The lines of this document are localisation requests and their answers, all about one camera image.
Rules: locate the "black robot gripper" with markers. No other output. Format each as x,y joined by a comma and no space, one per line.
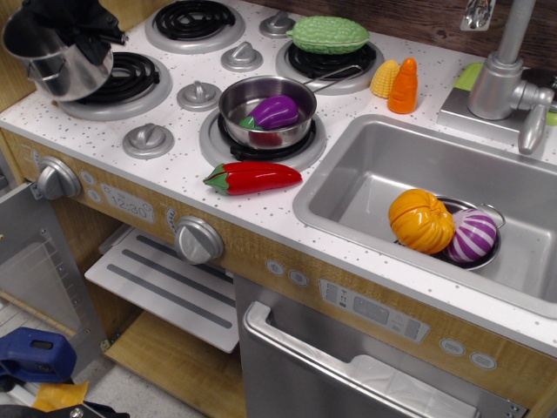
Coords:
86,24

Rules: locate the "tall steel pot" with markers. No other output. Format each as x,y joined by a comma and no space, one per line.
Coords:
60,71

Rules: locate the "front left black burner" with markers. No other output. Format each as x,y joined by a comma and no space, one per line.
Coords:
137,84

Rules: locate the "black burner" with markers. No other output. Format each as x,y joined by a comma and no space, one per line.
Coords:
194,27
332,75
217,146
137,84

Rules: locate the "back left black burner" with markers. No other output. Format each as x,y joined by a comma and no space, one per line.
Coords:
194,27

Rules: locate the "silver stovetop knob lower middle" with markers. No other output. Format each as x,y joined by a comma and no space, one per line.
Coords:
199,96

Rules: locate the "silver stovetop knob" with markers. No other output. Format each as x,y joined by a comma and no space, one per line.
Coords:
242,58
148,141
277,25
199,96

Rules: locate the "silver stovetop knob front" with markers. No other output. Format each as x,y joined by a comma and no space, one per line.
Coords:
148,141

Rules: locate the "silver stovetop knob upper middle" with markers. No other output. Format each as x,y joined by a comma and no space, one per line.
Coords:
242,58

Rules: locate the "left silver oven dial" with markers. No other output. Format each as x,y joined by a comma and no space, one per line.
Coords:
56,179

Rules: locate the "silver oven dial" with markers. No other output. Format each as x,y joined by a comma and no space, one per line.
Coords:
196,241
56,179

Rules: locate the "front right black burner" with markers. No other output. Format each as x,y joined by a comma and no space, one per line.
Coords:
217,146

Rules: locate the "silver stovetop knob back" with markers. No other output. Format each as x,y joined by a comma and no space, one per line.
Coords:
277,25

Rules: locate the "purple toy eggplant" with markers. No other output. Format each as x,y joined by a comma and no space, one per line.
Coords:
272,113

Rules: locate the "red toy chili pepper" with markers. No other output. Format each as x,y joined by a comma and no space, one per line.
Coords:
241,178

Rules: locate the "back right black burner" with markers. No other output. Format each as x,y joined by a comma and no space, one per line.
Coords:
332,75

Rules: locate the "green toy bitter gourd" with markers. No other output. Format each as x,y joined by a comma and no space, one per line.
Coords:
328,35

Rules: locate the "right silver oven dial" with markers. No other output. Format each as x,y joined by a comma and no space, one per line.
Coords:
196,241

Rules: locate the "white oven shelf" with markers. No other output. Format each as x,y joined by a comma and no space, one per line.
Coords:
148,273

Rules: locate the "open grey oven door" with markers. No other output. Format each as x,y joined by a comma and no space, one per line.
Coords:
41,286

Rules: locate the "yellow toy corn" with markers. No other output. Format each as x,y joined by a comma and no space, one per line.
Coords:
383,79

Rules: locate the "grey toy sink basin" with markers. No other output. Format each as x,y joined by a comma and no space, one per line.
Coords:
377,158

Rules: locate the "orange toy carrot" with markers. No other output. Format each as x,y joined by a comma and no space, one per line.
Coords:
403,95

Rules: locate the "blue clamp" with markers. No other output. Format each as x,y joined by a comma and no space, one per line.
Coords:
34,355

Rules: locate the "yellow cloth piece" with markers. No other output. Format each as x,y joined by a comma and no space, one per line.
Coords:
55,396

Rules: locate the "green sponge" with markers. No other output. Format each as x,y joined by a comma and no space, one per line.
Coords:
466,80

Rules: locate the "orange toy pumpkin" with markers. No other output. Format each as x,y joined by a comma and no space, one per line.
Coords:
420,221

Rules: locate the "silver dishwasher door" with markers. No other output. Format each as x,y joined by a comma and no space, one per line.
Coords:
297,362

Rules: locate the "small steel bowl in sink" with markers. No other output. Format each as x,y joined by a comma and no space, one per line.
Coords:
453,207

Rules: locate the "silver toy faucet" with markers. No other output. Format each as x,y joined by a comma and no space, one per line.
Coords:
501,105

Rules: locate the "purple white toy onion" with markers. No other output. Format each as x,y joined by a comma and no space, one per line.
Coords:
474,237

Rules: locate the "steel saucepan with handle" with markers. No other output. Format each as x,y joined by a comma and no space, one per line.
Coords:
240,98

